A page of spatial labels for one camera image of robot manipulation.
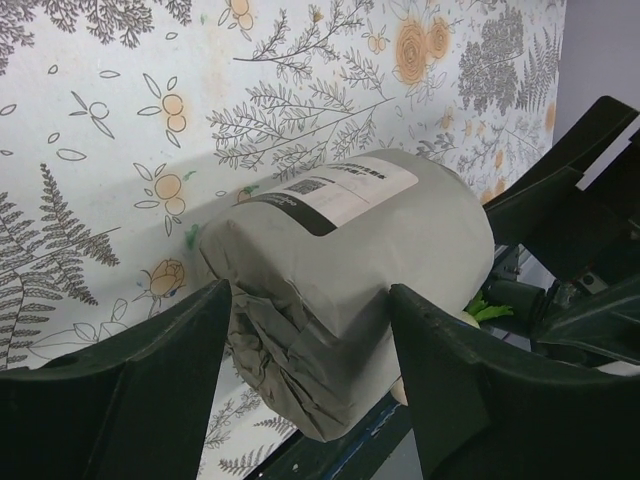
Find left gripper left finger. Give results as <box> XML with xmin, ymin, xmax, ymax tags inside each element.
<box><xmin>1</xmin><ymin>280</ymin><xmax>231</xmax><ymax>479</ymax></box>

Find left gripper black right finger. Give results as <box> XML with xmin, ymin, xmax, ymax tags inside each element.
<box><xmin>390</xmin><ymin>284</ymin><xmax>639</xmax><ymax>479</ymax></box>

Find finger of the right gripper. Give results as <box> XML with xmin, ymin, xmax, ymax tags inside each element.
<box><xmin>484</xmin><ymin>96</ymin><xmax>639</xmax><ymax>280</ymax></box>

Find grey roll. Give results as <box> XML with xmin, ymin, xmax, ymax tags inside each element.
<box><xmin>197</xmin><ymin>150</ymin><xmax>495</xmax><ymax>442</ymax></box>

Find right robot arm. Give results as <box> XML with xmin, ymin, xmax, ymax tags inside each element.
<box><xmin>482</xmin><ymin>96</ymin><xmax>639</xmax><ymax>371</ymax></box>

